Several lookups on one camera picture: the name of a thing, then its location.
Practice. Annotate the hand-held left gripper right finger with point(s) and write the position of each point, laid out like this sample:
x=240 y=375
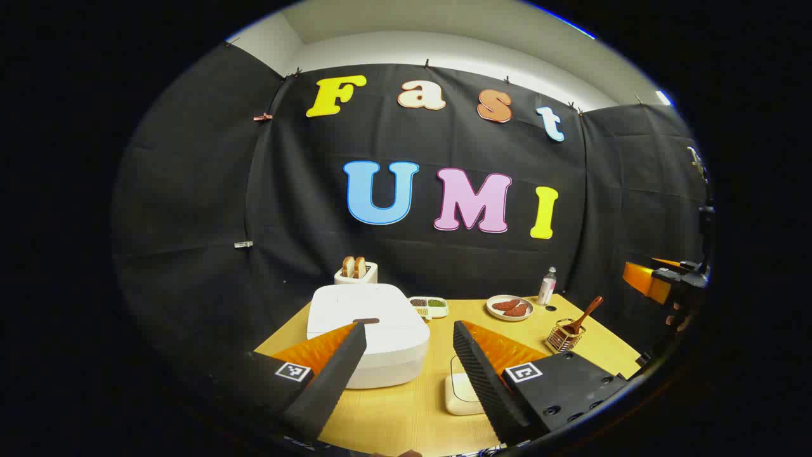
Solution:
x=482 y=381

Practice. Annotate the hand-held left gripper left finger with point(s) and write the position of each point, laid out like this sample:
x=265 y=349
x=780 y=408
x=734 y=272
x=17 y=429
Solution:
x=336 y=374

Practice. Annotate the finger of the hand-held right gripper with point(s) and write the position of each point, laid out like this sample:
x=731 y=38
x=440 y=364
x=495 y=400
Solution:
x=644 y=279
x=666 y=261

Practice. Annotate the white rice cooker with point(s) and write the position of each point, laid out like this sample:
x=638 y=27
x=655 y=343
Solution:
x=393 y=343

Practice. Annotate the brown wooden spoon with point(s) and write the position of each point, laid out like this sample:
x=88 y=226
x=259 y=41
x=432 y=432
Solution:
x=587 y=313

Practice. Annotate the clear plastic container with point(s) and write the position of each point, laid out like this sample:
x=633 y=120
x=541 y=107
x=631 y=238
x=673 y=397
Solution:
x=458 y=409

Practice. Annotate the white round plate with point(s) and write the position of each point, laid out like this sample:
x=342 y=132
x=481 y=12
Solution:
x=495 y=314

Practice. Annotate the red meat patty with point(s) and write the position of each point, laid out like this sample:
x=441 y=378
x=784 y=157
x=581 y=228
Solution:
x=517 y=310
x=505 y=305

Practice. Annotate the white divided bean dish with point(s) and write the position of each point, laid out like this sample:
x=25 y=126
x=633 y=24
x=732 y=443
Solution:
x=429 y=308

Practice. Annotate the clear bottle with pink label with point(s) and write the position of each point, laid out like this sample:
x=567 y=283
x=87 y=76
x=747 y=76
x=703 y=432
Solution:
x=547 y=289

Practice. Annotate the white toaster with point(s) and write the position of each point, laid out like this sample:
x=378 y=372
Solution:
x=366 y=278

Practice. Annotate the toasted bread slice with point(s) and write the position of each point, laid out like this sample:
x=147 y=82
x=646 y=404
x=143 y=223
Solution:
x=360 y=266
x=348 y=266

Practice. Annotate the black backdrop cloth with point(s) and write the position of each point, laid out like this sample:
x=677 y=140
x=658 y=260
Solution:
x=285 y=190

